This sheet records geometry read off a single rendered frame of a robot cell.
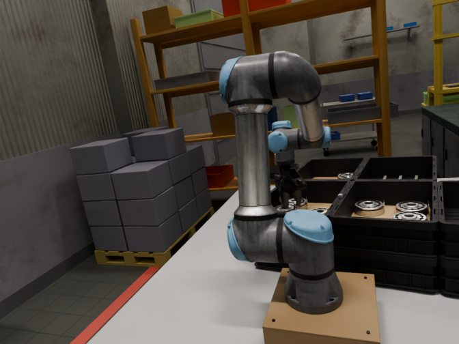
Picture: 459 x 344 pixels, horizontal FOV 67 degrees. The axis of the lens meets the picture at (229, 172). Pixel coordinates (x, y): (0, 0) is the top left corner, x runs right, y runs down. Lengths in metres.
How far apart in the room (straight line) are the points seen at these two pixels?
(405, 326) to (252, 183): 0.55
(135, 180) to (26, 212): 0.90
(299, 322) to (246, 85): 0.59
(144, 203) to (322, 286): 2.17
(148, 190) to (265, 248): 2.05
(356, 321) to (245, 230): 0.33
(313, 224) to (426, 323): 0.42
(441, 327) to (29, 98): 3.12
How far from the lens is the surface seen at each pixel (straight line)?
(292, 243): 0.86
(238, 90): 0.88
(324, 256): 0.88
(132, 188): 2.92
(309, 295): 0.92
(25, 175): 3.21
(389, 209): 1.46
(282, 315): 0.94
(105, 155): 3.00
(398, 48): 10.77
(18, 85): 3.31
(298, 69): 0.88
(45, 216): 3.32
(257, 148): 0.87
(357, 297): 1.00
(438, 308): 1.16
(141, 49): 4.18
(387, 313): 1.12
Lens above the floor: 1.36
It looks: 13 degrees down
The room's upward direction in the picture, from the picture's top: 9 degrees counter-clockwise
